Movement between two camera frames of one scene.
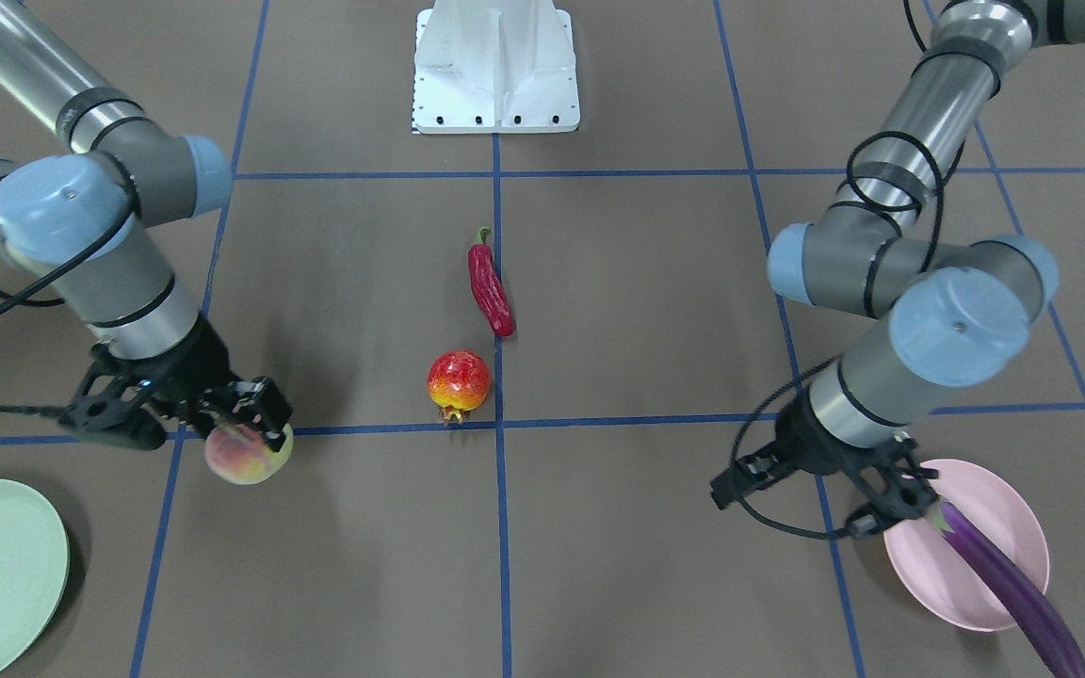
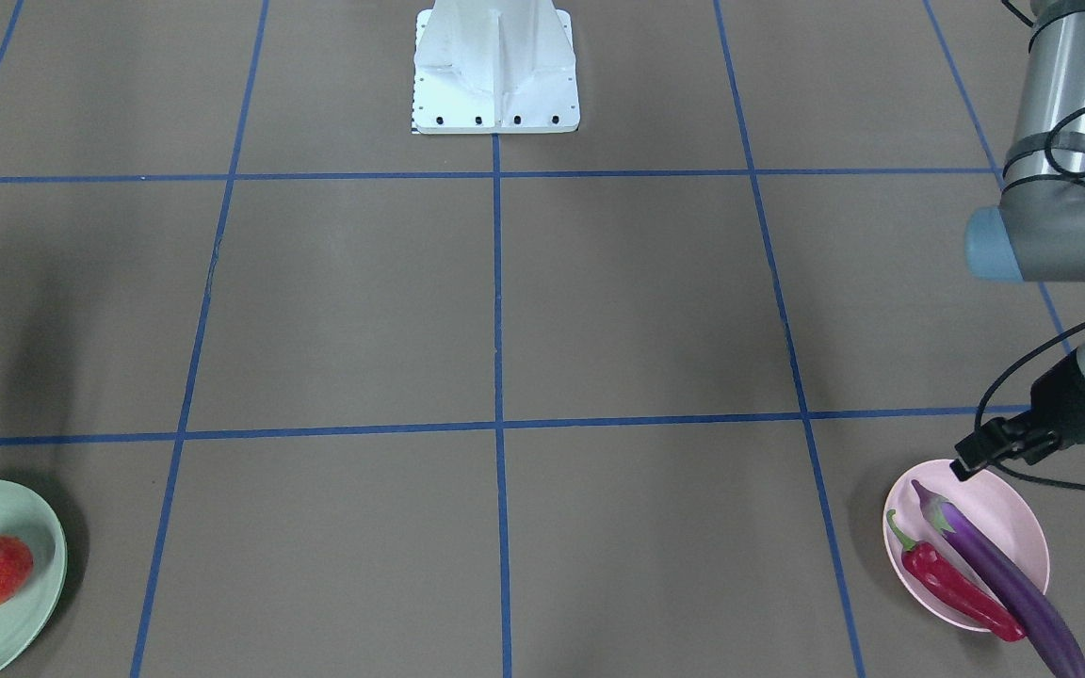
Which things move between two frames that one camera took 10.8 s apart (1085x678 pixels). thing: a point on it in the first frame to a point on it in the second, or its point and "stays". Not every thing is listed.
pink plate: x=931 y=573 stays
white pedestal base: x=494 y=67 stays
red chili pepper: x=487 y=288 to x=943 y=579
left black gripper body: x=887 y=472 to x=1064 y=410
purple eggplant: x=1045 y=634 stays
